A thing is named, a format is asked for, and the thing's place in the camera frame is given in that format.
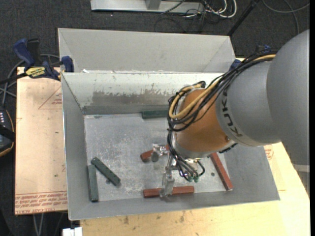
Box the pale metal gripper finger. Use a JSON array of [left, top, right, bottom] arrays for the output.
[[151, 143, 169, 170], [159, 166, 176, 198]]

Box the red-brown flat block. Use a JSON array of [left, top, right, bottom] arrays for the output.
[[143, 185, 195, 199], [140, 145, 171, 163], [209, 152, 234, 191]]

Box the grey metal bin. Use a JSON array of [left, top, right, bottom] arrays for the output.
[[58, 28, 281, 221]]

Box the dark green flat block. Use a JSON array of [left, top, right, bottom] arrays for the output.
[[87, 165, 100, 203], [141, 110, 170, 119], [90, 156, 122, 187]]

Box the brown cardboard board, red print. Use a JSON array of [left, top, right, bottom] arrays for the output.
[[14, 66, 68, 215]]

